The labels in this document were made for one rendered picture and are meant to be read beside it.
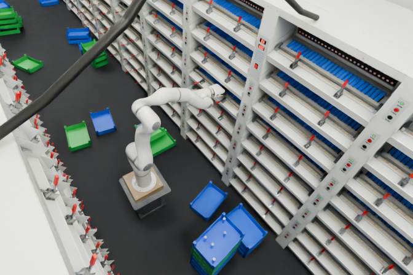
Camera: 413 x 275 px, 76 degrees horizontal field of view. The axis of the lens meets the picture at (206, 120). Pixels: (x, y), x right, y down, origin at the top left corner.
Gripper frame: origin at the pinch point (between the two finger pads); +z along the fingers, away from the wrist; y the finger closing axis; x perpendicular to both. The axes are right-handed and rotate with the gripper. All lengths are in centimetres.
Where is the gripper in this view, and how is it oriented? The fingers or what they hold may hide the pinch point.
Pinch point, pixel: (225, 88)
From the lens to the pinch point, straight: 202.5
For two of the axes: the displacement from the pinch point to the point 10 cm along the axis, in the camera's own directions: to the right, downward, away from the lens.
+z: 7.4, -2.6, 6.2
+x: -2.5, 7.5, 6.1
